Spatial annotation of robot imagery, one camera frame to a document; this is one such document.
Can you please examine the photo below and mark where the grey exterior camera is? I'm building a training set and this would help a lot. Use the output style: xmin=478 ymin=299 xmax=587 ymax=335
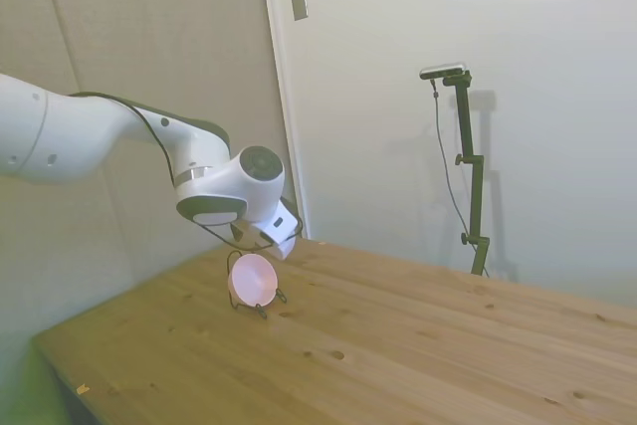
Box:
xmin=419 ymin=61 xmax=469 ymax=82

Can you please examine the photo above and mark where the pink plastic bowl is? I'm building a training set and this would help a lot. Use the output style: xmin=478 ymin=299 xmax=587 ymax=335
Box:
xmin=226 ymin=253 xmax=281 ymax=309

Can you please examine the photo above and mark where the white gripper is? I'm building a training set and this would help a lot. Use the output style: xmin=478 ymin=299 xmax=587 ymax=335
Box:
xmin=247 ymin=233 xmax=300 ymax=262

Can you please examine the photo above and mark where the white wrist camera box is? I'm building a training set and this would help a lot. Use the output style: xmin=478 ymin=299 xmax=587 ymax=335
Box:
xmin=231 ymin=199 xmax=303 ymax=246

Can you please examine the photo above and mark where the dark green camera stand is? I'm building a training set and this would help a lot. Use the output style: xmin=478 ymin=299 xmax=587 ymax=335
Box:
xmin=442 ymin=71 xmax=492 ymax=277

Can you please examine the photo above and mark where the white door frame trim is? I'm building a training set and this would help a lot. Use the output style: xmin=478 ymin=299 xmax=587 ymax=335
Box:
xmin=258 ymin=0 xmax=313 ymax=240

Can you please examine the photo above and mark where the black wire dish stand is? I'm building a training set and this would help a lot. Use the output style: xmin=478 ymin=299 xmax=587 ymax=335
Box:
xmin=225 ymin=247 xmax=290 ymax=321

